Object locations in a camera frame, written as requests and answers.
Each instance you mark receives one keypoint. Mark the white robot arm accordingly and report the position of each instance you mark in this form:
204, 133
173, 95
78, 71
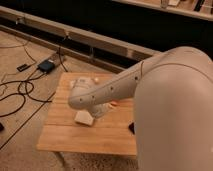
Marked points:
172, 95

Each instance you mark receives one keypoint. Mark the black power adapter box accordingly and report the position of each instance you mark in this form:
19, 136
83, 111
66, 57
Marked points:
46, 66

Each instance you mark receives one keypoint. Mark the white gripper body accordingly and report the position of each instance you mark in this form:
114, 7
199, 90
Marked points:
99, 110

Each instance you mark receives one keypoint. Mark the small black floor device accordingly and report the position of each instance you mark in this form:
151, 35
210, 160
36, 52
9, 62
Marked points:
23, 67

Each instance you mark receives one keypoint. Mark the wooden table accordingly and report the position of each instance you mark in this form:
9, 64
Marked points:
108, 135

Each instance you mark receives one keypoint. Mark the white sponge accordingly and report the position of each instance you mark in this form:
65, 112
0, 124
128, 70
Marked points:
84, 117

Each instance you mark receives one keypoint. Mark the long wooden beam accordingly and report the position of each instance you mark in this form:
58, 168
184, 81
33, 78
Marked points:
92, 39

